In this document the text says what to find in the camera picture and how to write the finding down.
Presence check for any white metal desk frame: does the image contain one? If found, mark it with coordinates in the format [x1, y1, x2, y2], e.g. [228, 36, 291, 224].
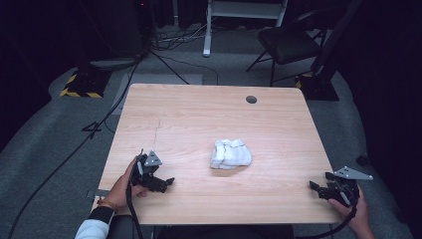
[201, 0, 290, 59]

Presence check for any orange bracelet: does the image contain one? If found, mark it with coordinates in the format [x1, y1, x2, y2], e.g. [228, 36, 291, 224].
[97, 197, 119, 214]

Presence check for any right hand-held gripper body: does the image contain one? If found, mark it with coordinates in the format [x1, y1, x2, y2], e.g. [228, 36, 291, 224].
[325, 165, 374, 209]

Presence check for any black stand base striped tape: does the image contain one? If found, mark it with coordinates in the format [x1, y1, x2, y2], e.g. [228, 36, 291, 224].
[59, 67, 112, 100]

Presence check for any thin black floor cable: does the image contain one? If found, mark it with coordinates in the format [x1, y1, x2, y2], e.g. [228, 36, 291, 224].
[148, 49, 220, 87]

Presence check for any white towel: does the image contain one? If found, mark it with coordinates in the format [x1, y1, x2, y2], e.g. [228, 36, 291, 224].
[209, 137, 254, 170]

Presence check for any black folding chair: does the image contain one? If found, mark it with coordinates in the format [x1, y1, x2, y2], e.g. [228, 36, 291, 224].
[245, 9, 330, 88]

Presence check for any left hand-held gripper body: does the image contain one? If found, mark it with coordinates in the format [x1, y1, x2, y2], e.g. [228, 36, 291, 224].
[130, 148, 167, 189]

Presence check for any hand-held gripper cable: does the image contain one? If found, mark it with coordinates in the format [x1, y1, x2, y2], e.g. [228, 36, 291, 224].
[124, 183, 144, 239]
[294, 204, 358, 239]

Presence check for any left hand-held gripper cable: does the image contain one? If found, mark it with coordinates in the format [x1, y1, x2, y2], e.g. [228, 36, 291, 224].
[124, 183, 144, 239]

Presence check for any long black floor cable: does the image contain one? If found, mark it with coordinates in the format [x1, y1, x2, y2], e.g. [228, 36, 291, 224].
[6, 61, 142, 239]

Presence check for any person's left hand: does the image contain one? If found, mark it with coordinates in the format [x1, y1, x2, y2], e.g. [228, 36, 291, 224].
[104, 157, 149, 211]

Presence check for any black equipment case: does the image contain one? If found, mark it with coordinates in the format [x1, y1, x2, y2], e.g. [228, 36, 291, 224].
[75, 0, 154, 64]

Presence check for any grey tape strip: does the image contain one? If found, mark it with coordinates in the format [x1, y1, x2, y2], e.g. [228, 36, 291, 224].
[85, 188, 110, 200]

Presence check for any right hand-held gripper cable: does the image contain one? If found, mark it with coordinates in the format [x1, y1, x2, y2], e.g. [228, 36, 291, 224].
[294, 204, 358, 239]

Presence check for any black slanted stand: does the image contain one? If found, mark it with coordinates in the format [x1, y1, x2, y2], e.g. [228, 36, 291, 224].
[295, 0, 365, 103]

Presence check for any small black round object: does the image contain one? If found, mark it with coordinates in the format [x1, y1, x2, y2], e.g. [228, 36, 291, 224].
[355, 152, 370, 167]

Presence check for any person's dark lap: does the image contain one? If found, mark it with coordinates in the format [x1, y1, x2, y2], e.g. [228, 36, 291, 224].
[107, 214, 296, 239]

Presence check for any bundle of floor cables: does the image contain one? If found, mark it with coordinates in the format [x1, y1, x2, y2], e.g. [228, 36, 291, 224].
[151, 22, 214, 52]

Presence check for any person's right hand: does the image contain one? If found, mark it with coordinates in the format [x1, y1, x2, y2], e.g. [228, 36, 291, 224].
[327, 188, 376, 239]

